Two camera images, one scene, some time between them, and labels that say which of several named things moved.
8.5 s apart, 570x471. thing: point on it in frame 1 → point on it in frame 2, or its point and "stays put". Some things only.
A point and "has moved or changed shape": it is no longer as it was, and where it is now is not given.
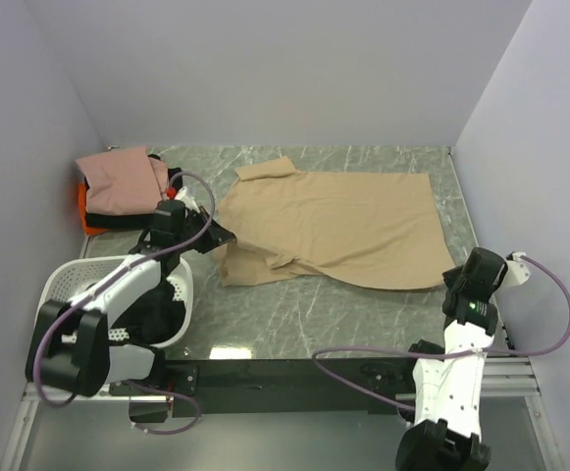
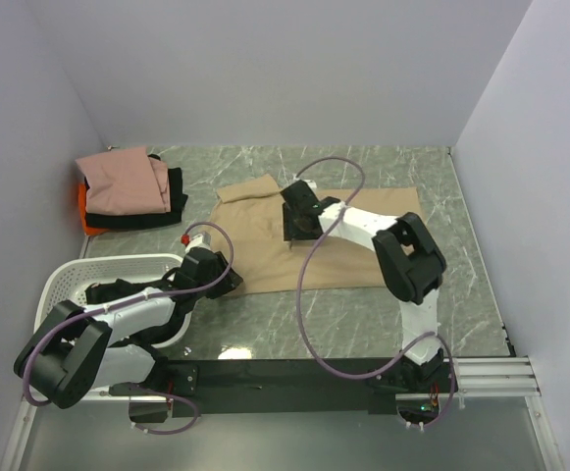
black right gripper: [451, 275] → [290, 230]
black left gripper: [216, 235] → [230, 283]
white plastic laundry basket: [69, 279] stays put
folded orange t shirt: [88, 230] stays put
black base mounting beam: [220, 388] stays put
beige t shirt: [367, 229] has moved or changed shape
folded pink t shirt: [125, 182] stays put
